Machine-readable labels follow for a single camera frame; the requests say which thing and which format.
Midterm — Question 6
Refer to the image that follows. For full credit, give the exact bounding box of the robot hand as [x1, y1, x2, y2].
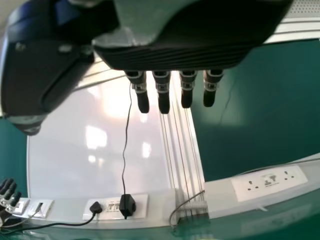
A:
[0, 0, 296, 137]
[0, 177, 22, 227]

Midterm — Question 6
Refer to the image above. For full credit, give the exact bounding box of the small white socket plate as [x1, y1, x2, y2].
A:
[14, 198, 30, 216]

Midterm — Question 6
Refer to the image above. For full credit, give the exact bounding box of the white socket strip with switches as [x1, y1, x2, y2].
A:
[82, 193, 149, 221]

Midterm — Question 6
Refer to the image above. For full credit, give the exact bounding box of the black power adapter block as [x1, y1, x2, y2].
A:
[119, 193, 137, 220]

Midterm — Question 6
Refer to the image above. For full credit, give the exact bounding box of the grey data cable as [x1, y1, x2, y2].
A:
[0, 203, 43, 230]

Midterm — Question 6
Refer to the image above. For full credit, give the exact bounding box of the black round plug with cable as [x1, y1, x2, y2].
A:
[0, 201, 104, 236]

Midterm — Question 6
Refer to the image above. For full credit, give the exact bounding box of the perforated cable duct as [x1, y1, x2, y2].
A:
[159, 72, 211, 225]

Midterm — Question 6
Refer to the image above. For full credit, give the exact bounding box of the thin black cable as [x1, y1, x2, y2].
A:
[121, 81, 133, 197]

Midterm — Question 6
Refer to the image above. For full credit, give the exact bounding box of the grey cable by duct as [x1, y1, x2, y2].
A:
[169, 190, 206, 232]

